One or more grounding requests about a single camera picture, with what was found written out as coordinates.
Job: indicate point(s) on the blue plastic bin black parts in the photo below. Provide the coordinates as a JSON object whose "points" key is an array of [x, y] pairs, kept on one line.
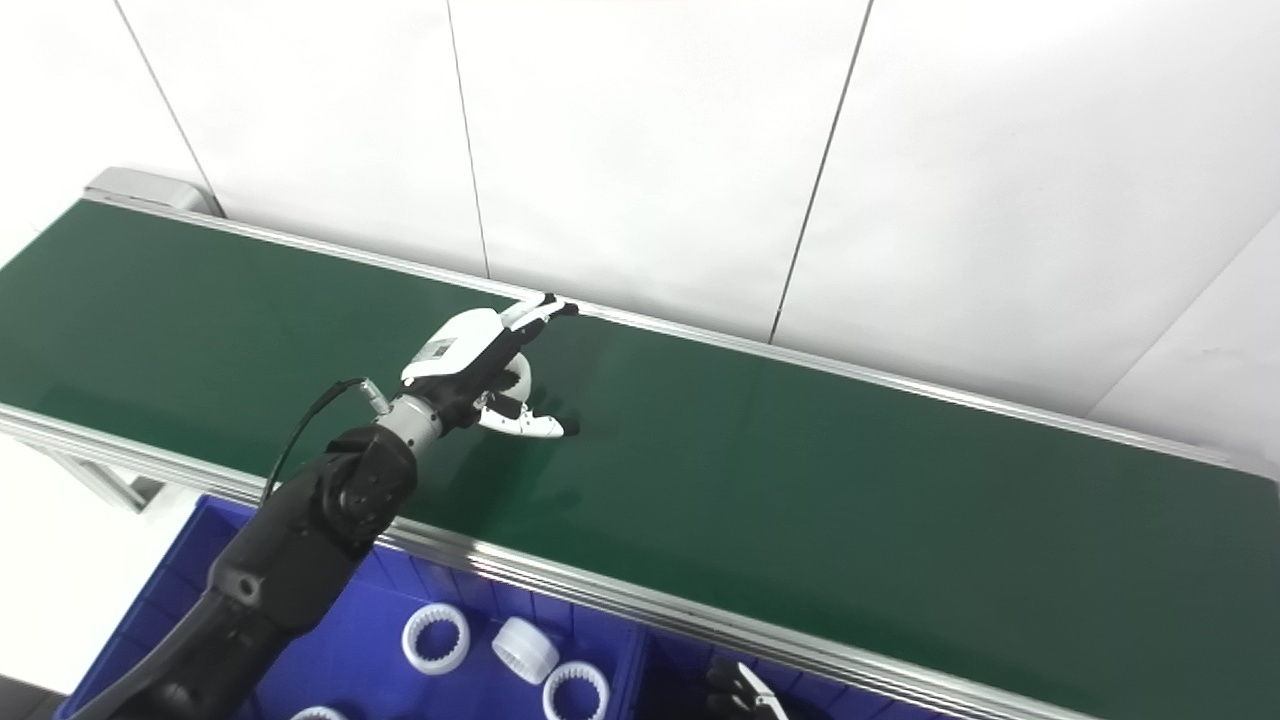
{"points": [[680, 680]]}

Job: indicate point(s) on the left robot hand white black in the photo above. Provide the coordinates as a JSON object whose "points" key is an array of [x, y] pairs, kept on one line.
{"points": [[455, 345]]}

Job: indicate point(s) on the blue plastic bin white parts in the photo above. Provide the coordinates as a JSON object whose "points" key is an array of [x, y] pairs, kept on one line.
{"points": [[370, 640]]}

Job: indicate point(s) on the green conveyor belt aluminium frame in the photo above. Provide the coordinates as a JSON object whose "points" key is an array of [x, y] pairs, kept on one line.
{"points": [[800, 480]]}

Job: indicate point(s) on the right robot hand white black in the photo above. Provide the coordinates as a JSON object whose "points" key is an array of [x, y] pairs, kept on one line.
{"points": [[742, 695]]}

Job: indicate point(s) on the aluminium conveyor leg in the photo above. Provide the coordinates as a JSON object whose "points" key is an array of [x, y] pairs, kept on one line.
{"points": [[110, 480]]}

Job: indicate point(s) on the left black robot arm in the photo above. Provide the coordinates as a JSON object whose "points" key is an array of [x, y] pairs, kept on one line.
{"points": [[300, 540]]}

